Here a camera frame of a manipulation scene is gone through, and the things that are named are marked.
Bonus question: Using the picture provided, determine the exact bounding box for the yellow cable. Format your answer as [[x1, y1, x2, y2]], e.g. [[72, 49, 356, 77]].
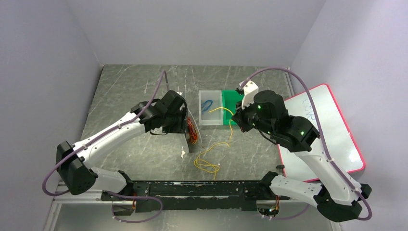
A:
[[193, 106, 237, 180]]

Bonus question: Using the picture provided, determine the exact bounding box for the white cable spool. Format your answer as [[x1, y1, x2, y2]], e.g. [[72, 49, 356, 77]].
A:
[[176, 107, 203, 158]]

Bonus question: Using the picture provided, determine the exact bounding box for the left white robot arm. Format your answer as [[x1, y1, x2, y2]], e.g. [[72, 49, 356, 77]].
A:
[[56, 90, 189, 195]]

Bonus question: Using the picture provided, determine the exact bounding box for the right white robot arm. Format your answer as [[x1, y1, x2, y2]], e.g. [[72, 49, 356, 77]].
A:
[[232, 88, 372, 222]]

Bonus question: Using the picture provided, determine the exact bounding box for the green plastic bin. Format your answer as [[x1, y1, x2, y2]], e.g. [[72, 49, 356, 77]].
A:
[[221, 90, 243, 126]]

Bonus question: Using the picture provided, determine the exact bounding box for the clear white plastic bin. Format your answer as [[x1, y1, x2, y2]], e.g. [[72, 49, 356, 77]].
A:
[[198, 90, 224, 126]]

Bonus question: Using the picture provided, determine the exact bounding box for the pink framed whiteboard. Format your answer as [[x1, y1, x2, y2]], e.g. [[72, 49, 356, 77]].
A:
[[278, 84, 366, 182]]

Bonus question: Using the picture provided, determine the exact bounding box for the red orange wound cable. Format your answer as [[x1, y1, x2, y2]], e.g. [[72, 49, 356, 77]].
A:
[[187, 117, 199, 145]]

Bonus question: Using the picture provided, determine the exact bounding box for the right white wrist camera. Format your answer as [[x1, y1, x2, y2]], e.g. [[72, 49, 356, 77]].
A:
[[236, 80, 259, 109]]

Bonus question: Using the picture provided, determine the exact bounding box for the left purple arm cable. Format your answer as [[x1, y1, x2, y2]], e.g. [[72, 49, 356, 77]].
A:
[[42, 70, 170, 197]]

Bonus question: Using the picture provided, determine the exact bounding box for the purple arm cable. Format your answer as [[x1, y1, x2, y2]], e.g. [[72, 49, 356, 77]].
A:
[[42, 70, 170, 197], [239, 67, 373, 221]]

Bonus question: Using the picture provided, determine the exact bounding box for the blue cable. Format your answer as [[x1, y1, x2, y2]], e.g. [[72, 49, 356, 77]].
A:
[[201, 100, 214, 116]]

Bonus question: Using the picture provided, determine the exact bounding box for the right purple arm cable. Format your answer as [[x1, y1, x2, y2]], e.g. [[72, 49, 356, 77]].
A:
[[239, 67, 373, 221]]

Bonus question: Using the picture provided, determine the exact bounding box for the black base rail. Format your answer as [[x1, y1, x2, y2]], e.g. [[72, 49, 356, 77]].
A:
[[101, 180, 287, 213]]

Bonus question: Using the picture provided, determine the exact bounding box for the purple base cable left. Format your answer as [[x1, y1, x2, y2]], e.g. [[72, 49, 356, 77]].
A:
[[105, 191, 164, 223]]

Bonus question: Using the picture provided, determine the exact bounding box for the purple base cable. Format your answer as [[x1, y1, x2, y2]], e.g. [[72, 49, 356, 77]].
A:
[[262, 204, 312, 221], [105, 191, 164, 223]]

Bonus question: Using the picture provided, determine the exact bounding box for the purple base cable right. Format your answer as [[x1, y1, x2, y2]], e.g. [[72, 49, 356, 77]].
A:
[[262, 204, 312, 221]]

